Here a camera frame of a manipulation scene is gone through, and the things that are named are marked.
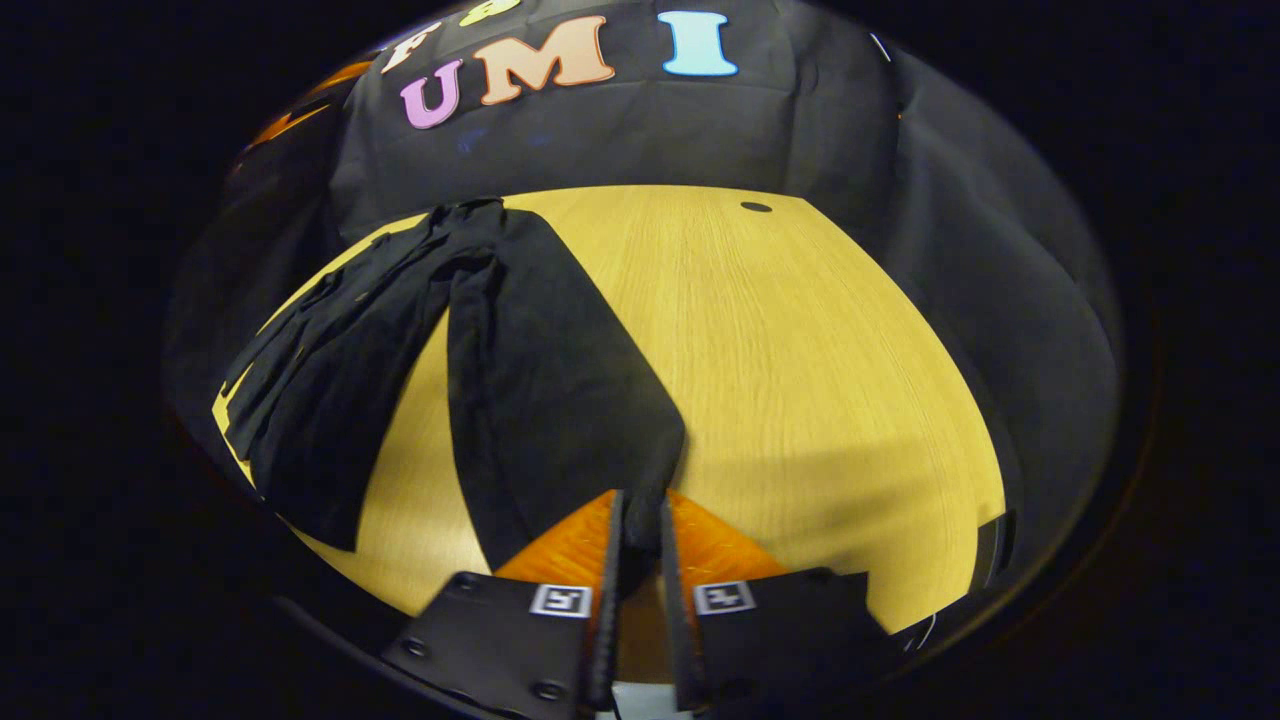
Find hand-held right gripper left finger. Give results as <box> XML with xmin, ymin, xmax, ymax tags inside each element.
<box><xmin>383</xmin><ymin>488</ymin><xmax>628</xmax><ymax>720</ymax></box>

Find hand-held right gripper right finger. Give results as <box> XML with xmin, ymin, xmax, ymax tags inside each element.
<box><xmin>658</xmin><ymin>488</ymin><xmax>893</xmax><ymax>716</ymax></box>

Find black buttoned jacket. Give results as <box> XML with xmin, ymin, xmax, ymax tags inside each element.
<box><xmin>215</xmin><ymin>197</ymin><xmax>689</xmax><ymax>601</ymax></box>

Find black backdrop cloth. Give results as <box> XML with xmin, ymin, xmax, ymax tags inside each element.
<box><xmin>165</xmin><ymin>0</ymin><xmax>1121</xmax><ymax>601</ymax></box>

